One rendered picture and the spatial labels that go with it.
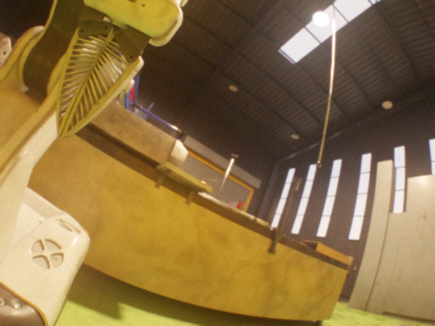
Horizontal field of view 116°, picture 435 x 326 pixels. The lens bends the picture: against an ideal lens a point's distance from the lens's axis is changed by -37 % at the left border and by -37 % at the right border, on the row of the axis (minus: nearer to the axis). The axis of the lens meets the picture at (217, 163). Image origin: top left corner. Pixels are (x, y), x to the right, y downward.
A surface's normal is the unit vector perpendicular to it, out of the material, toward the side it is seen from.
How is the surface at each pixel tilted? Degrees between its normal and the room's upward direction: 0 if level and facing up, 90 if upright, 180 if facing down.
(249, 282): 90
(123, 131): 80
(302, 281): 91
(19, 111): 64
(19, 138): 69
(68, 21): 147
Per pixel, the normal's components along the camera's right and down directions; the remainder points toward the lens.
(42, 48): 0.36, -0.06
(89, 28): 0.16, 0.29
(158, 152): 0.50, -0.30
